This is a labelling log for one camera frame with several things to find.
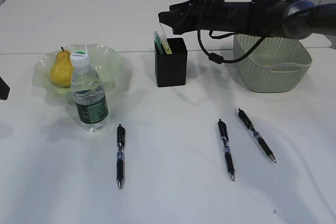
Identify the clear plastic water bottle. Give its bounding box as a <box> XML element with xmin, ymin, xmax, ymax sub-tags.
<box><xmin>70</xmin><ymin>50</ymin><xmax>109</xmax><ymax>132</ymax></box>

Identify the black pen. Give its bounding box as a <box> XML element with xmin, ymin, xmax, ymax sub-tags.
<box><xmin>217</xmin><ymin>119</ymin><xmax>235</xmax><ymax>181</ymax></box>
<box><xmin>238</xmin><ymin>109</ymin><xmax>277</xmax><ymax>163</ymax></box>
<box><xmin>117</xmin><ymin>124</ymin><xmax>125</xmax><ymax>189</ymax></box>

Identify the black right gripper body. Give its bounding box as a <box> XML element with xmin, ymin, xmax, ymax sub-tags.
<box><xmin>158</xmin><ymin>0</ymin><xmax>235</xmax><ymax>35</ymax></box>

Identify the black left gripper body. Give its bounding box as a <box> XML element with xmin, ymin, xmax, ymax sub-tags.
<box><xmin>0</xmin><ymin>78</ymin><xmax>10</xmax><ymax>100</ymax></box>

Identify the clear plastic ruler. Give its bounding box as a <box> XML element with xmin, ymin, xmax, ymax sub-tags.
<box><xmin>159</xmin><ymin>22</ymin><xmax>167</xmax><ymax>40</ymax></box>

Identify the black square pen holder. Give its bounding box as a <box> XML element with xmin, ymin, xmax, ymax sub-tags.
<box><xmin>154</xmin><ymin>37</ymin><xmax>187</xmax><ymax>87</ymax></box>

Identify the green plastic woven basket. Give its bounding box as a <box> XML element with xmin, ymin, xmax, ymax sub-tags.
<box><xmin>236</xmin><ymin>38</ymin><xmax>312</xmax><ymax>93</ymax></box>

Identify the yellow pear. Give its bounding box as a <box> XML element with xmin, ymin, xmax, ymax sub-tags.
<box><xmin>50</xmin><ymin>47</ymin><xmax>73</xmax><ymax>88</ymax></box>

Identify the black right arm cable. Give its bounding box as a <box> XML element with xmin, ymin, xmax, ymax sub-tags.
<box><xmin>196</xmin><ymin>0</ymin><xmax>316</xmax><ymax>65</ymax></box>

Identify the yellow utility knife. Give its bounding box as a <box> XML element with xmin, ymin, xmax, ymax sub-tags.
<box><xmin>160</xmin><ymin>35</ymin><xmax>172</xmax><ymax>55</ymax></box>

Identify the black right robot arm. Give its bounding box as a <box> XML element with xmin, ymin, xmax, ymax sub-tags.
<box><xmin>158</xmin><ymin>0</ymin><xmax>335</xmax><ymax>40</ymax></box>

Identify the mint green utility knife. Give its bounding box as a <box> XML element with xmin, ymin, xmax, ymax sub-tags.
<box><xmin>153</xmin><ymin>31</ymin><xmax>165</xmax><ymax>55</ymax></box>

